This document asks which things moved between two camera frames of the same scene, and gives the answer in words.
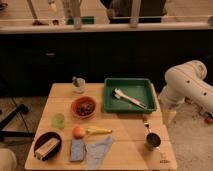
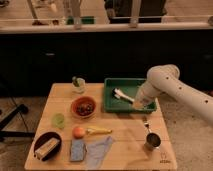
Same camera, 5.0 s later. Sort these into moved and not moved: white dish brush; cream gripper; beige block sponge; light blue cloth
Moved: cream gripper
Not moved: beige block sponge; light blue cloth; white dish brush
